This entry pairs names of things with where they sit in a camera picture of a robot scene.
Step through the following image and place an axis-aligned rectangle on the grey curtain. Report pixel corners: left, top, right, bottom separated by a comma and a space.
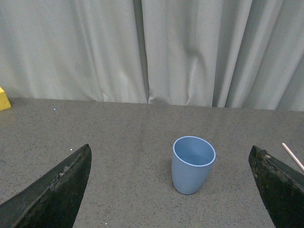
0, 0, 304, 111

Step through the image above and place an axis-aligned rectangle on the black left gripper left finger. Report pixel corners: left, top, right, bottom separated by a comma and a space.
0, 144, 92, 228

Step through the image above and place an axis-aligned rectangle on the blue cup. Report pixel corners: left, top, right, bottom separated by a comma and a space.
171, 136, 216, 195

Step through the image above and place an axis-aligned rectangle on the pale wooden chopstick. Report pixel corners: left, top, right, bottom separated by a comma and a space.
281, 142, 304, 172

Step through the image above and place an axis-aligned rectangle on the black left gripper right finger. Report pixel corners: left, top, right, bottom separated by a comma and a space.
248, 146, 304, 228

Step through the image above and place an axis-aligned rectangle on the yellow block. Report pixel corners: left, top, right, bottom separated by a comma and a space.
0, 87, 11, 111

